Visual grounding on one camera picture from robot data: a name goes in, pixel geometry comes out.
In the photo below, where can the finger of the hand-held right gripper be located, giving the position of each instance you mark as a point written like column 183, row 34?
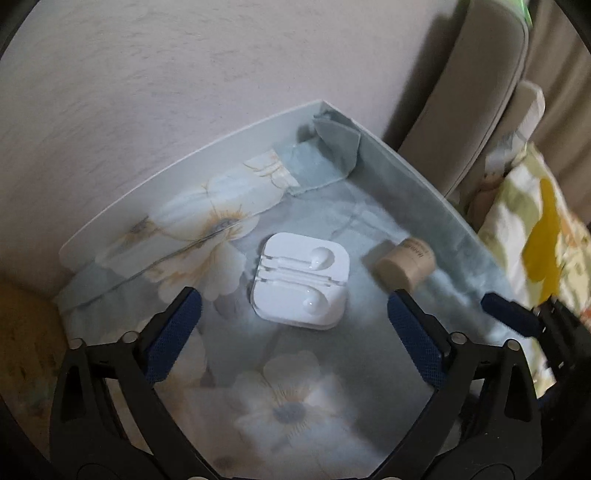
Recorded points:
column 508, row 311

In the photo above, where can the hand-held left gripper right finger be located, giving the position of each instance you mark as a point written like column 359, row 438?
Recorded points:
column 415, row 334

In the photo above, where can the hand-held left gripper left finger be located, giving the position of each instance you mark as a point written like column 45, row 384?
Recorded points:
column 173, row 332

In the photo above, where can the white earphone case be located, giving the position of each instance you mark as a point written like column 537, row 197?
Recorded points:
column 300, row 281

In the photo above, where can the yellow floral blanket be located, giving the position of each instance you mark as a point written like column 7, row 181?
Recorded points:
column 540, row 230

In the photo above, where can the floral lined white tray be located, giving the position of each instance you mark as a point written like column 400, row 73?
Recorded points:
column 323, row 217

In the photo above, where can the beige cushion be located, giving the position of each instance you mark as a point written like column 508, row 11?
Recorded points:
column 466, row 97

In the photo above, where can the green packet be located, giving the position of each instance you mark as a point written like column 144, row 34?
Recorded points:
column 524, row 8

